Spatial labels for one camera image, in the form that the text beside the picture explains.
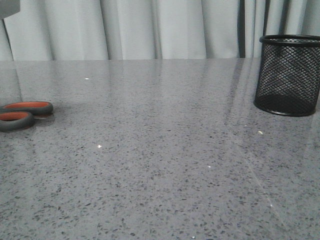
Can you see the grey orange handled scissors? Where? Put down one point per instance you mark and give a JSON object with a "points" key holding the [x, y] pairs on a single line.
{"points": [[21, 115]]}

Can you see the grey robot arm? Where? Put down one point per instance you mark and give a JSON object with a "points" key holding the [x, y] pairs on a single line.
{"points": [[9, 8]]}

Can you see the black mesh pen bucket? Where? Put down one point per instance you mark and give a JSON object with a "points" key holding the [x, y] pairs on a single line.
{"points": [[289, 75]]}

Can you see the grey pleated curtain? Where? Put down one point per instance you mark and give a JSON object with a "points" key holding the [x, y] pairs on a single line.
{"points": [[42, 30]]}

